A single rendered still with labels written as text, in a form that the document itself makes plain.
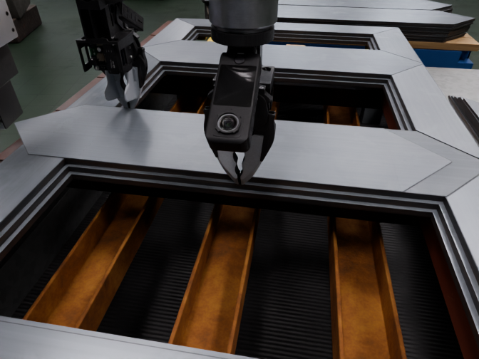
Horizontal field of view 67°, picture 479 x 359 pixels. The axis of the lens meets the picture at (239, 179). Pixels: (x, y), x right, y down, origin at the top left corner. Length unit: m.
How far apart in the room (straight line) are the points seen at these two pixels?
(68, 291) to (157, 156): 0.25
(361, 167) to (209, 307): 0.31
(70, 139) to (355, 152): 0.47
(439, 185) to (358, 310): 0.21
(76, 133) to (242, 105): 0.38
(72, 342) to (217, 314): 0.24
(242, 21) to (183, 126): 0.31
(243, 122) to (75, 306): 0.39
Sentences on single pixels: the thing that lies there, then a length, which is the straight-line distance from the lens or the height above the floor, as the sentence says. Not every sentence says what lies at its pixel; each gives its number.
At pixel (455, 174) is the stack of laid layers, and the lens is 0.62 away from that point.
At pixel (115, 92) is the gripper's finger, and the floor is 0.88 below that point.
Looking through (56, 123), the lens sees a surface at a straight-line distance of 0.73.
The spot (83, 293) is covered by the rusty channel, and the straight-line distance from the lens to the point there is 0.63.
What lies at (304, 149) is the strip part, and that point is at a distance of 0.59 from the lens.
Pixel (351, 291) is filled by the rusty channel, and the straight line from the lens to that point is 0.61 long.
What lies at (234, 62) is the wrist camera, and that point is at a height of 1.02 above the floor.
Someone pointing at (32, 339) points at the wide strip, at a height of 0.84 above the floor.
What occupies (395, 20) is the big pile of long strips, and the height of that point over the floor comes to 0.85.
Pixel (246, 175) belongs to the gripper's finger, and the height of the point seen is 0.86.
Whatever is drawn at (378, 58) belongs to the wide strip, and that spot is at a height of 0.84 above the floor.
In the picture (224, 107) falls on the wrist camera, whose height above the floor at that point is 0.99.
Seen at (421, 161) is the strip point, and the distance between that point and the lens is 0.62.
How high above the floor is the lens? 1.16
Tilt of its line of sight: 37 degrees down
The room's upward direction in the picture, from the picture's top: straight up
